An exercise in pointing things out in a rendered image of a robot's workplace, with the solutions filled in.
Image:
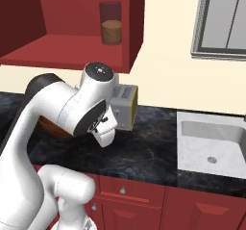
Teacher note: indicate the silver drawer knob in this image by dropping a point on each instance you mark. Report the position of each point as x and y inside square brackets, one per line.
[122, 190]

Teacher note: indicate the glass jar with brown contents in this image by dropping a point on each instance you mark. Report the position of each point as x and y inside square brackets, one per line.
[111, 30]

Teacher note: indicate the red drawer front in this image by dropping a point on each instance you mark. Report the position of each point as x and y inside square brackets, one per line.
[141, 189]

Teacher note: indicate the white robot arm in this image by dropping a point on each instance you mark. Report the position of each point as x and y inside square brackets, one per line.
[19, 163]

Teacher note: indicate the white sink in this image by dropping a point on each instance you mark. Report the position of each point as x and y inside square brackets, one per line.
[211, 144]

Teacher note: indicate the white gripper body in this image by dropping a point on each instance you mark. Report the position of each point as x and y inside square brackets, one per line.
[107, 134]

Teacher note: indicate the red cupboard door with knob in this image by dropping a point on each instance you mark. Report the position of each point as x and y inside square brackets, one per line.
[131, 216]

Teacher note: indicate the brown wooden bowl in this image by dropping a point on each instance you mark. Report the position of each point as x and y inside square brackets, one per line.
[53, 128]

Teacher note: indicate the red open wall cabinet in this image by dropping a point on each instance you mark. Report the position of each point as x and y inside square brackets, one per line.
[77, 12]

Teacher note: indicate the silver cupboard door knob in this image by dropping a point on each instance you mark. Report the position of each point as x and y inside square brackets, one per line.
[94, 207]

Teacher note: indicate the grey framed window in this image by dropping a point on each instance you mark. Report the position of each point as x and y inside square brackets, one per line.
[224, 19]

